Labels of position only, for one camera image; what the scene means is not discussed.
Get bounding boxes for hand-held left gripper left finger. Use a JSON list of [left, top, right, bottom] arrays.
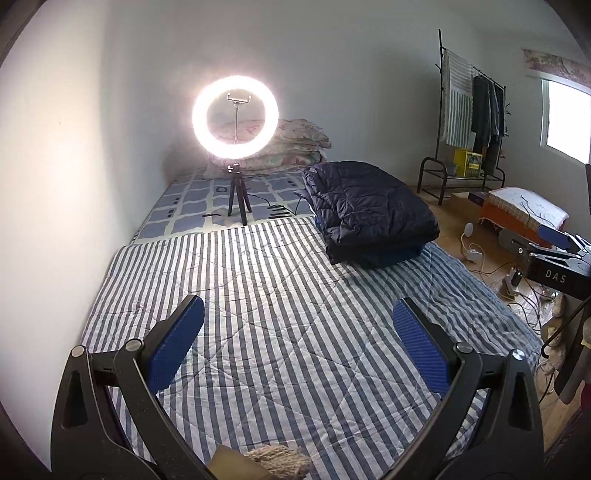
[[50, 294, 218, 480]]

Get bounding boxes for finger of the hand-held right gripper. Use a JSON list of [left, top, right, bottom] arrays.
[[537, 224, 591, 259]]

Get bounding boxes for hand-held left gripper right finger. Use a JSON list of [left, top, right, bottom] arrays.
[[383, 296, 546, 480]]

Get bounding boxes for navy puffer jacket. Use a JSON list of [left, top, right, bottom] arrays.
[[302, 161, 440, 271]]

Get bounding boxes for dark hanging clothes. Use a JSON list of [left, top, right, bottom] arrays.
[[471, 74, 505, 174]]

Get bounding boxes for black clothes rack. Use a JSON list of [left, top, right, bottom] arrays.
[[417, 29, 509, 206]]

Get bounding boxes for white embroidered cloth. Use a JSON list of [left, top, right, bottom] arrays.
[[488, 187, 570, 229]]

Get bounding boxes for orange storage stool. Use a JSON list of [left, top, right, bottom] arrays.
[[478, 198, 548, 236]]

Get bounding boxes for grey white striped blanket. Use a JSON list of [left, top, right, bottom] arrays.
[[81, 215, 543, 480]]

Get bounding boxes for yellow box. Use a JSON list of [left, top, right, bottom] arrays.
[[454, 148, 483, 177]]

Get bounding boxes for window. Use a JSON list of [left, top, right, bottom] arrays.
[[540, 78, 591, 164]]

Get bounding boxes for brown cardboard piece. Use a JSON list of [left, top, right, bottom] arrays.
[[208, 447, 259, 480]]

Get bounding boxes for blue checked bed sheet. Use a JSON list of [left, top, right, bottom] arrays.
[[131, 166, 319, 243]]

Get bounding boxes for beige knitted cloth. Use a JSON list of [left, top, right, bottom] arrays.
[[245, 445, 312, 480]]

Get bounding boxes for striped hanging cloth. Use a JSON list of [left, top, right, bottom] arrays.
[[441, 48, 474, 148]]

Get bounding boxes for black mini tripod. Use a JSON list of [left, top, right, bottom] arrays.
[[226, 161, 252, 227]]

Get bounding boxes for floral curtain valance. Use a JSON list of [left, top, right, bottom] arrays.
[[522, 47, 591, 88]]

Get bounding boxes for folded floral quilt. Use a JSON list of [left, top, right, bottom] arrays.
[[205, 117, 333, 176]]

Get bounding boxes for black phone holder clamp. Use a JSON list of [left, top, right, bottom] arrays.
[[225, 91, 252, 162]]

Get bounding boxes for tangled floor cables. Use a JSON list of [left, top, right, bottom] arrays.
[[480, 258, 559, 335]]

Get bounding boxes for black cable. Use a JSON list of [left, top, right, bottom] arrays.
[[249, 194, 305, 220]]

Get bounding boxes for ring light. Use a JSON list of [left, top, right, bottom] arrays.
[[191, 76, 280, 160]]

